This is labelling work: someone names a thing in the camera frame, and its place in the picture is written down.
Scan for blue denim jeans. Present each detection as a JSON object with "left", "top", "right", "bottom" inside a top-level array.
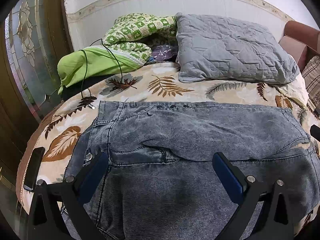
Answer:
[{"left": 65, "top": 101, "right": 319, "bottom": 239}]

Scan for black smartphone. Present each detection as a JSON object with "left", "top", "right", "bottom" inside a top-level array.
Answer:
[{"left": 23, "top": 147, "right": 46, "bottom": 192}]

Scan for leaf-patterned beige blanket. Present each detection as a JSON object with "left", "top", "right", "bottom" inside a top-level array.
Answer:
[{"left": 16, "top": 62, "right": 319, "bottom": 211}]

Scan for green patterned quilt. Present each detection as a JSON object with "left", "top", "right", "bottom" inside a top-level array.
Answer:
[{"left": 57, "top": 13, "right": 177, "bottom": 95}]

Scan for wooden glass-panel door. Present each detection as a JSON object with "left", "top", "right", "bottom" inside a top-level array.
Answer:
[{"left": 1, "top": 0, "right": 73, "bottom": 188}]

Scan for purple plastic bag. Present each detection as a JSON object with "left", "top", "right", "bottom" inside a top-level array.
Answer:
[{"left": 151, "top": 44, "right": 178, "bottom": 62}]

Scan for brown headboard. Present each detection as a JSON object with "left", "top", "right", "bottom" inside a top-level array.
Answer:
[{"left": 279, "top": 21, "right": 319, "bottom": 72}]

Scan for grey quilted pillow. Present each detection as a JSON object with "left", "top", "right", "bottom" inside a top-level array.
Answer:
[{"left": 175, "top": 12, "right": 300, "bottom": 85}]

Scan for black charging cable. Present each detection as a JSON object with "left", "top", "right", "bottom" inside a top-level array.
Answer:
[{"left": 80, "top": 38, "right": 125, "bottom": 110}]

